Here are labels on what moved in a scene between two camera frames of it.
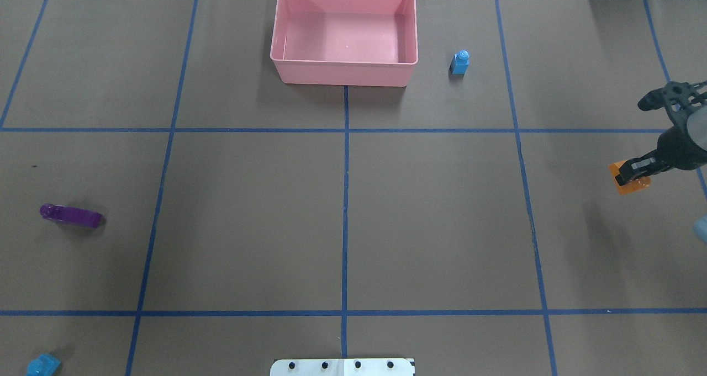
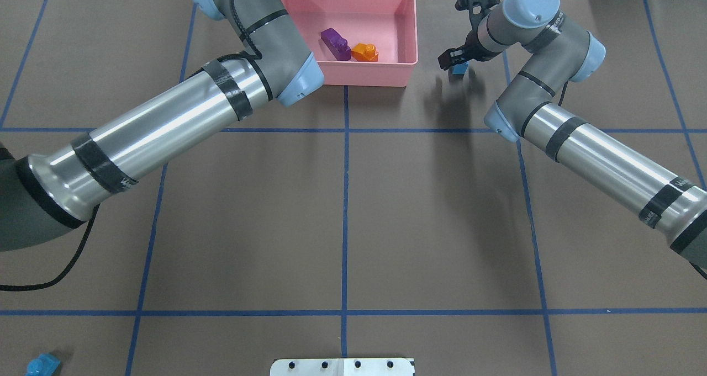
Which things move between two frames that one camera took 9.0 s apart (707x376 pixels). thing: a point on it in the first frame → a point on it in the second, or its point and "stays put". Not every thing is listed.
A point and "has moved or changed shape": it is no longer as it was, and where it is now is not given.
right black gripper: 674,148 → 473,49
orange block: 631,186 has moved or changed shape
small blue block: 460,62 stays put
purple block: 71,215 has moved or changed shape
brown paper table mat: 168,207 stays put
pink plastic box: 359,32 stays put
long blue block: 45,365 stays put
